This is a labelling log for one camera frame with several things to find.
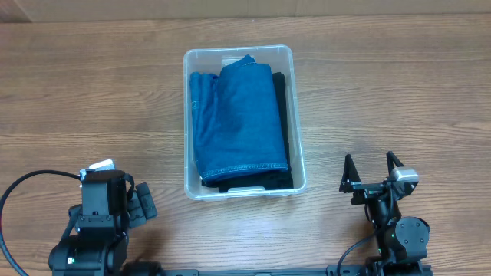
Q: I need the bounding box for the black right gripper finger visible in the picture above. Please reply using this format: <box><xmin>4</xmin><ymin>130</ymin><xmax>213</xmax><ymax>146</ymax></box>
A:
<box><xmin>386</xmin><ymin>151</ymin><xmax>404</xmax><ymax>175</ymax></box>
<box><xmin>341</xmin><ymin>154</ymin><xmax>361</xmax><ymax>184</ymax></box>

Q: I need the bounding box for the black cloth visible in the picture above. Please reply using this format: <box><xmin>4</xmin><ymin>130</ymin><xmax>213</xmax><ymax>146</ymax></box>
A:
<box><xmin>272</xmin><ymin>72</ymin><xmax>290</xmax><ymax>163</ymax></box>
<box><xmin>202</xmin><ymin>171</ymin><xmax>294</xmax><ymax>193</ymax></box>

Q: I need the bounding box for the blue denim cloth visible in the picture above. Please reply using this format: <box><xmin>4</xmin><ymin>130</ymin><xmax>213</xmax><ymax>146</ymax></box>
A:
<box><xmin>189</xmin><ymin>55</ymin><xmax>289</xmax><ymax>181</ymax></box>

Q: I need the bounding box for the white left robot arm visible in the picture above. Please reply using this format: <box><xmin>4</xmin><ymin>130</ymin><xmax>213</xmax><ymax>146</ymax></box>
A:
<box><xmin>48</xmin><ymin>159</ymin><xmax>163</xmax><ymax>276</ymax></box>

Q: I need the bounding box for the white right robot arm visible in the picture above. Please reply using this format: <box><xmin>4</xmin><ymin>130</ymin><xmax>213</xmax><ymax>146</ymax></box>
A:
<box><xmin>328</xmin><ymin>151</ymin><xmax>433</xmax><ymax>276</ymax></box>

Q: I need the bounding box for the clear plastic storage bin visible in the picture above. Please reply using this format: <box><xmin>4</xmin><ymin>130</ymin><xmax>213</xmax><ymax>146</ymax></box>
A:
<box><xmin>183</xmin><ymin>44</ymin><xmax>307</xmax><ymax>201</ymax></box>

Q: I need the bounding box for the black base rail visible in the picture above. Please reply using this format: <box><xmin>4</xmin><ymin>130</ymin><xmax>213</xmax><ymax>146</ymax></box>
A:
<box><xmin>153</xmin><ymin>263</ymin><xmax>369</xmax><ymax>276</ymax></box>

